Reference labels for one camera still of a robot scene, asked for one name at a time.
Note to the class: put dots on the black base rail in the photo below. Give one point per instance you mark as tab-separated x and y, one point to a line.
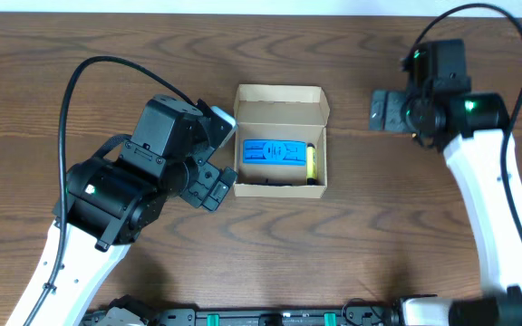
356	312

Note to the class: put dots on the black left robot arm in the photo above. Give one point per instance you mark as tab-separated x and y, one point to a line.
118	191

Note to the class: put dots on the brown cardboard box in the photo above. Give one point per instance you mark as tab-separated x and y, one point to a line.
280	112

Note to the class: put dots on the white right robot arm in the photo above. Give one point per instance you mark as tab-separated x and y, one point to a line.
488	180

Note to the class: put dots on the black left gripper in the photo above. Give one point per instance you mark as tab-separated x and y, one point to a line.
207	184

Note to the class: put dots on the yellow highlighter pen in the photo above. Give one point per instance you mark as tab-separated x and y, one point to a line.
311	172

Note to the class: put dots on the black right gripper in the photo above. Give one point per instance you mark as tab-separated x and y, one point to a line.
389	111

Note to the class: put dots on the blue whiteboard eraser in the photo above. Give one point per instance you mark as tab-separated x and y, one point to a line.
274	152

